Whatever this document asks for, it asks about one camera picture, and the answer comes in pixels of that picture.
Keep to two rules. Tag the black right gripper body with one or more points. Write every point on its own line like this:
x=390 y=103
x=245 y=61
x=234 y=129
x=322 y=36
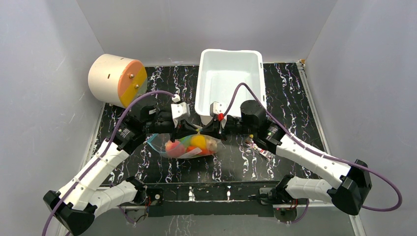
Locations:
x=220 y=124

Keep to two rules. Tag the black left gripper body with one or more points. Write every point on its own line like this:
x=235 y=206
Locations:
x=161 y=124

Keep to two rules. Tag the toy peach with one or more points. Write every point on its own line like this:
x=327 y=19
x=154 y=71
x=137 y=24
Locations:
x=174 y=149

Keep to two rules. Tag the green toy lime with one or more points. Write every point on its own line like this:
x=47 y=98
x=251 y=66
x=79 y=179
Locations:
x=186 y=141

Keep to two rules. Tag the clear zip top bag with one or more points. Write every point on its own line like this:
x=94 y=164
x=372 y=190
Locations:
x=157 y=142

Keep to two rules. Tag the yellow toy mango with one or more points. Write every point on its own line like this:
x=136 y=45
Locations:
x=198 y=141

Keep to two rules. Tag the white toy garlic bulb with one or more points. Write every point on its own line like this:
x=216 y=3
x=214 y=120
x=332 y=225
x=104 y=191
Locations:
x=211 y=145

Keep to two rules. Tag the red toy pepper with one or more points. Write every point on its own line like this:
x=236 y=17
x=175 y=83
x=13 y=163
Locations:
x=197 y=151

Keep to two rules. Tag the white plastic bin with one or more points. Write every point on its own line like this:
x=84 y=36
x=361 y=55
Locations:
x=220 y=72

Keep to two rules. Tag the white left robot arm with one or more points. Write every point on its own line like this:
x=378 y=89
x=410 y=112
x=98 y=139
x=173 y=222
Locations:
x=77 y=204

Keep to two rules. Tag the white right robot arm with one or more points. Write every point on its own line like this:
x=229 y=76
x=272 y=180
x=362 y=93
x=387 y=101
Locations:
x=344 y=184

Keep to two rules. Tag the pack of coloured markers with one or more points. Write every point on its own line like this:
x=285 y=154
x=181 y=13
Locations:
x=263 y=153

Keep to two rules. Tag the cream cylinder with orange face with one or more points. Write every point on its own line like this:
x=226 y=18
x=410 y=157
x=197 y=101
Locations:
x=117 y=80

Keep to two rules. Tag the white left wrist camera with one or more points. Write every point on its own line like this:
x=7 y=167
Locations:
x=179 y=109

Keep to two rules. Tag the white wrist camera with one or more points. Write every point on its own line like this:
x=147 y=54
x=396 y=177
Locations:
x=179 y=109
x=217 y=110

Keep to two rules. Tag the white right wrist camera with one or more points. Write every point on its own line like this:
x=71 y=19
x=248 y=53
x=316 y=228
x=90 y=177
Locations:
x=217 y=110

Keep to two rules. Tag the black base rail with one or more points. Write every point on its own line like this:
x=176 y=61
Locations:
x=219 y=198

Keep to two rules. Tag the aluminium frame rail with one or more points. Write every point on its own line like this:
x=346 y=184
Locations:
x=135 y=207

